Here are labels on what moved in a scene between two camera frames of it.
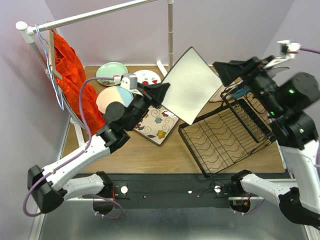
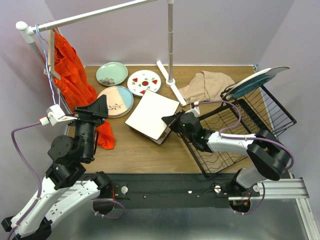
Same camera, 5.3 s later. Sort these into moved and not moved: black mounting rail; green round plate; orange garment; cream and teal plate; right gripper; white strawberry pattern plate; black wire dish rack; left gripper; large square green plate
Moved: right gripper; left gripper; large square green plate
Not moved: cream and teal plate; black mounting rail; orange garment; white strawberry pattern plate; green round plate; black wire dish rack
